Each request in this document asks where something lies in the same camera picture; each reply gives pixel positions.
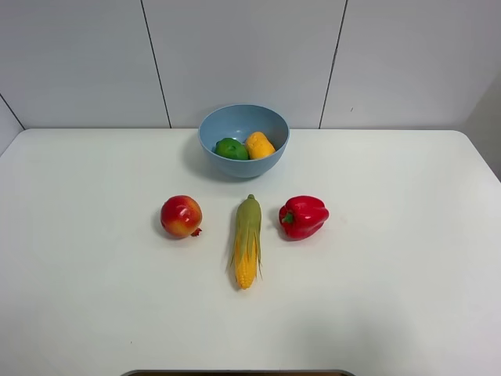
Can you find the yellow mango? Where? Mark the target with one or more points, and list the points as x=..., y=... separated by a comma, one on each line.
x=258, y=146

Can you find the green lime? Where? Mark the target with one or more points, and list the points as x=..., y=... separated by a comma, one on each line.
x=231, y=149

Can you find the red yellow pomegranate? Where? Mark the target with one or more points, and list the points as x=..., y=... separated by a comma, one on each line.
x=181, y=216

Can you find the blue plastic bowl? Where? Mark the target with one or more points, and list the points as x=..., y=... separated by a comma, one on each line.
x=238, y=121

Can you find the red bell pepper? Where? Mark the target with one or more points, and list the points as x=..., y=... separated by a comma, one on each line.
x=302, y=216

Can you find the corn cob with husk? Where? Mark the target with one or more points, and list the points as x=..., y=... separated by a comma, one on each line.
x=245, y=252

